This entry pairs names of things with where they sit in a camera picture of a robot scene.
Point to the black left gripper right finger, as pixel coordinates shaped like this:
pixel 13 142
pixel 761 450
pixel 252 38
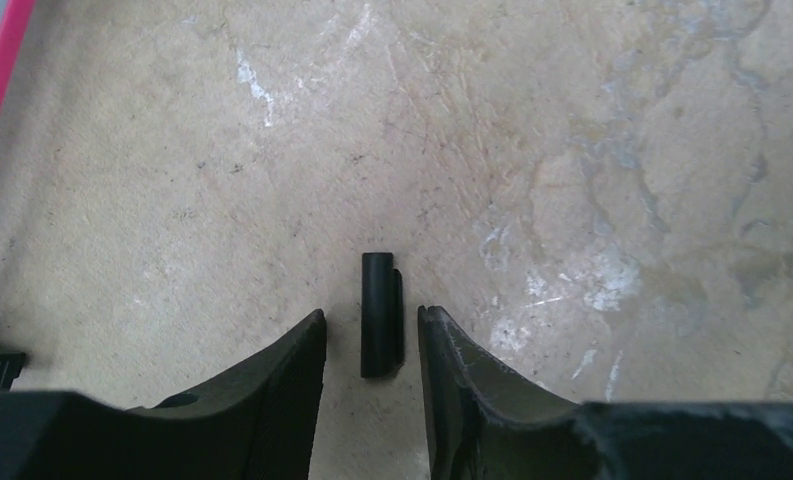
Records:
pixel 484 420

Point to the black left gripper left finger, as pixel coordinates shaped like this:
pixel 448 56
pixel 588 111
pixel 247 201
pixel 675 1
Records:
pixel 255 420

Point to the black marker cap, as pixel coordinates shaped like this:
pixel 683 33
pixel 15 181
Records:
pixel 382 316

